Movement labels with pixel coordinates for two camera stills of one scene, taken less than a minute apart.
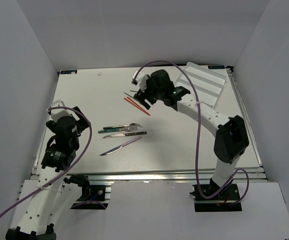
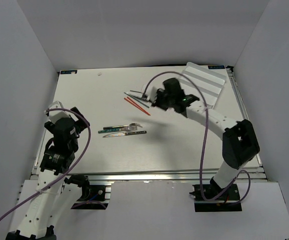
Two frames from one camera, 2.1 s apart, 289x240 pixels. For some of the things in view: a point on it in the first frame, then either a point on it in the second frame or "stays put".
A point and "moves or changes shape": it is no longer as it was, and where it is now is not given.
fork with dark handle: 130,125 stays put
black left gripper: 82,123 stays put
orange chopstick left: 136,106 stays put
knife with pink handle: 130,140 moves or changes shape
